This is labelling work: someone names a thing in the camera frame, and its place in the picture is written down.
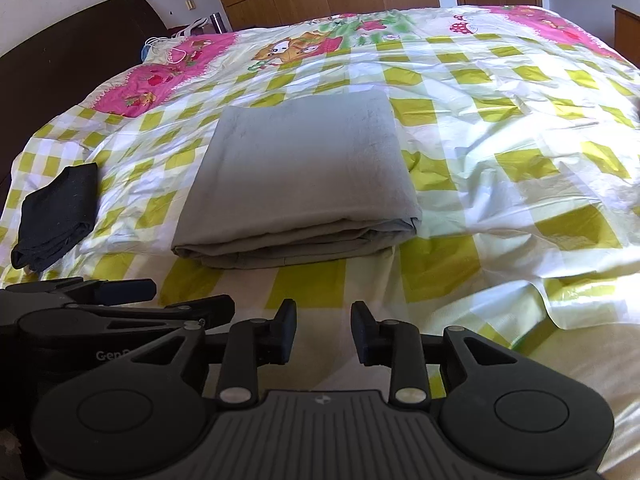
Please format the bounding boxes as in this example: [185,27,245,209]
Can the grey pants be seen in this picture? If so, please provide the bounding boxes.
[171,90,422,269]

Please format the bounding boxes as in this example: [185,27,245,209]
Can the black folded cloth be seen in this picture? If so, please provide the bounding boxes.
[11,162,99,273]

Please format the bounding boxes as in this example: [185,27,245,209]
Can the dark wooden headboard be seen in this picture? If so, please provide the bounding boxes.
[1,0,167,198]

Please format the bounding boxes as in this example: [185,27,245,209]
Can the checkered cartoon bed sheet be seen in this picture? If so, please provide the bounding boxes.
[1,6,639,479]

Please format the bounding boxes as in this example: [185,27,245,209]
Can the metal cup on nightstand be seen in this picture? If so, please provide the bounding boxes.
[209,12,228,34]

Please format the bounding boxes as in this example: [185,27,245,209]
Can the wooden furniture at right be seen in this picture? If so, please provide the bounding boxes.
[613,6,640,66]

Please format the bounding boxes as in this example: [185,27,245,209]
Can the white cable bundle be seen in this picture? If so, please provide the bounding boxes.
[141,16,212,64]

